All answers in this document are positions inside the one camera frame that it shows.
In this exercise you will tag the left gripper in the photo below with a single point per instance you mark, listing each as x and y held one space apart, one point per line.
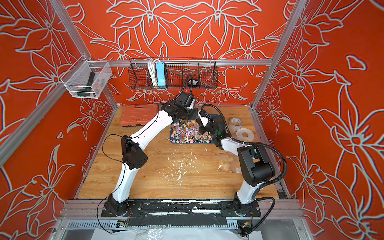
195 116

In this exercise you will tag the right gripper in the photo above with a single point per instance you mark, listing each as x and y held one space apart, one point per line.
205 130

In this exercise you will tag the blue plastic tray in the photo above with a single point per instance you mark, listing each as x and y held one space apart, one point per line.
180 141

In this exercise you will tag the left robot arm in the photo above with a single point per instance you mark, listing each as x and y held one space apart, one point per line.
134 156

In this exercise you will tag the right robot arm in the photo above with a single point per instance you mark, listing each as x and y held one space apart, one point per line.
255 164

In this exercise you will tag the clear tape roll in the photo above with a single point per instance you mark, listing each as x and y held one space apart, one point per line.
235 124

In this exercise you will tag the poured candy pile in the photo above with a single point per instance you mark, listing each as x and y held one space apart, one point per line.
189 133

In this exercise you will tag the white tape roll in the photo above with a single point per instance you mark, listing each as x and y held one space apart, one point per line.
245 135

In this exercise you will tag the small black device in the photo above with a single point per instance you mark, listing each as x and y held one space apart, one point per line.
193 82

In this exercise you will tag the orange tool case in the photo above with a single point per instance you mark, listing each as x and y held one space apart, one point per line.
138 115

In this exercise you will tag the light blue power bank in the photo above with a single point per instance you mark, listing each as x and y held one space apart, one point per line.
161 72

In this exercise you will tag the green black screwdriver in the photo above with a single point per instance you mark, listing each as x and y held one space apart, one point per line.
86 91

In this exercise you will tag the clear acrylic box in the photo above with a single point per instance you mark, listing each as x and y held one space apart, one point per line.
77 75

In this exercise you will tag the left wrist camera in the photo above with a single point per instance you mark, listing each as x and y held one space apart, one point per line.
191 106

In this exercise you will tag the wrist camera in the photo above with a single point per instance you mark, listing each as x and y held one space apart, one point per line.
191 106
204 119

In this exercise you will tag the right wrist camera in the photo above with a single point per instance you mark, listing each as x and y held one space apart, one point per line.
204 119

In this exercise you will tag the black wire basket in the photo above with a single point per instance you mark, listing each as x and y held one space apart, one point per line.
143 73

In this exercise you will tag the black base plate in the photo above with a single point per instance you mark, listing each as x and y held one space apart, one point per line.
140 207

